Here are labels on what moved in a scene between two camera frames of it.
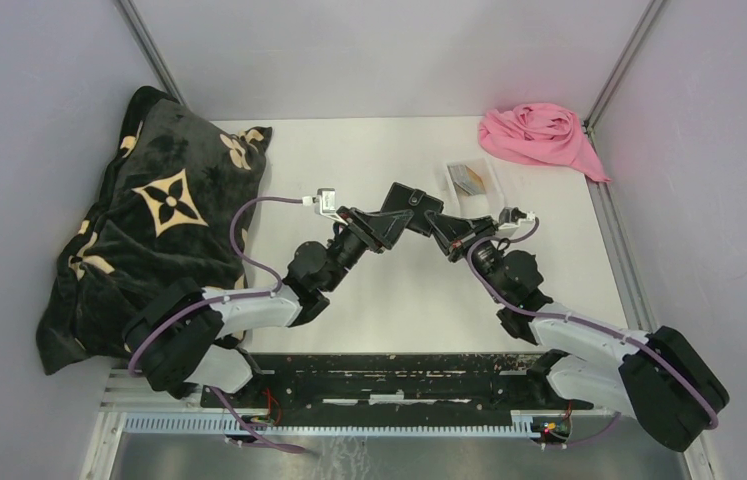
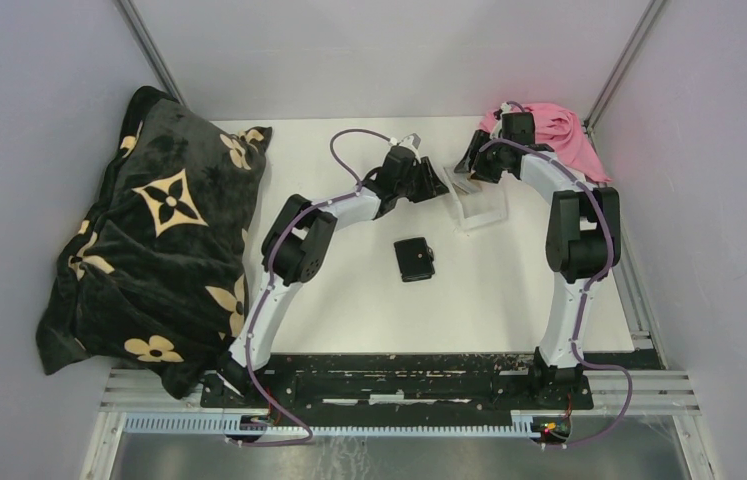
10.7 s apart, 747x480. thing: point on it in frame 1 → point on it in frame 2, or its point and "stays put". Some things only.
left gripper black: (379, 230) → (432, 185)
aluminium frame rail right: (652, 8) stays put
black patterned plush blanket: (163, 213) stays put
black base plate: (394, 385) stays put
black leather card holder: (401, 197) → (414, 259)
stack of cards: (467, 179) stays put
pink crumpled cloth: (539, 133) stays put
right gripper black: (454, 233) → (480, 138)
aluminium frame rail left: (148, 49) stays put
